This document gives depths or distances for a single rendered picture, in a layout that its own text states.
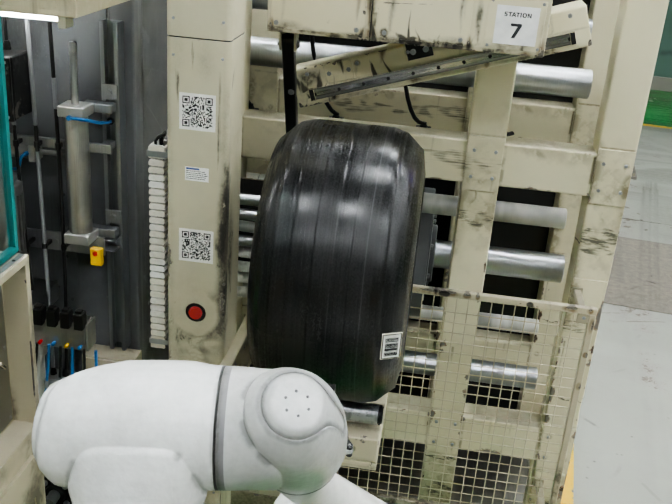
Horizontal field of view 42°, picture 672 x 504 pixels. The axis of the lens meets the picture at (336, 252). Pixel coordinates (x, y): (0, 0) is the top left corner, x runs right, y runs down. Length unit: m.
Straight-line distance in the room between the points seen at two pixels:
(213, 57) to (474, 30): 0.57
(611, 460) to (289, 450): 2.77
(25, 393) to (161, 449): 1.00
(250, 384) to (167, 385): 0.08
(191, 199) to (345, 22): 0.51
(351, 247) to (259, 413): 0.79
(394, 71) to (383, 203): 0.53
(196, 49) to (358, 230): 0.48
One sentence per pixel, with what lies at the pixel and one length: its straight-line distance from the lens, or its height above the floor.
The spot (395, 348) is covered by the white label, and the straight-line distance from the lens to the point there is 1.68.
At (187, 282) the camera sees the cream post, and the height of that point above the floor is 1.13.
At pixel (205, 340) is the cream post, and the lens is 1.97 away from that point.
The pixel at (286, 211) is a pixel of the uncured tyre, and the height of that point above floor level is 1.38.
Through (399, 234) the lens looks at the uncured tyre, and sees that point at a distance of 1.64.
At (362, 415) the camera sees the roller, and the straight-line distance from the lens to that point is 1.90.
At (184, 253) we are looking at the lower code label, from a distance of 1.89.
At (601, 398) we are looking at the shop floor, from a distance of 3.95.
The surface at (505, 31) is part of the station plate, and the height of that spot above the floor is 1.69.
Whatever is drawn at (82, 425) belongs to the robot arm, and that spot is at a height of 1.44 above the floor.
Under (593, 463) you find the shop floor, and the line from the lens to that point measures 3.53.
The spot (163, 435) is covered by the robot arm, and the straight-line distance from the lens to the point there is 0.90.
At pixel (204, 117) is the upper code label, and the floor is 1.50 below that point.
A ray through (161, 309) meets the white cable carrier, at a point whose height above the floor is 1.05.
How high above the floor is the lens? 1.96
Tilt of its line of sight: 23 degrees down
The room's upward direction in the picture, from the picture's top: 5 degrees clockwise
